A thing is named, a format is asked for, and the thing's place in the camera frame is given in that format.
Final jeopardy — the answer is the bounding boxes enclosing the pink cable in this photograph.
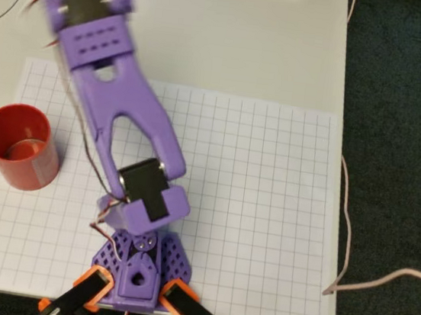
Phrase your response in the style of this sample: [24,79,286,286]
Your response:
[311,0,421,307]

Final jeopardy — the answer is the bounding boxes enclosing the white grid paper sheet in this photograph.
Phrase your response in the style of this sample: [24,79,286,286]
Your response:
[0,53,352,315]

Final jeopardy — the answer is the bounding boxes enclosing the black orange table clamp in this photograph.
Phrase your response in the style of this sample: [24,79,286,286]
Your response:
[36,259,115,315]
[158,277,233,315]

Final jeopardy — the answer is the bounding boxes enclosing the red cup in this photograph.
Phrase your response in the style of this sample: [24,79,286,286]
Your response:
[0,100,66,195]

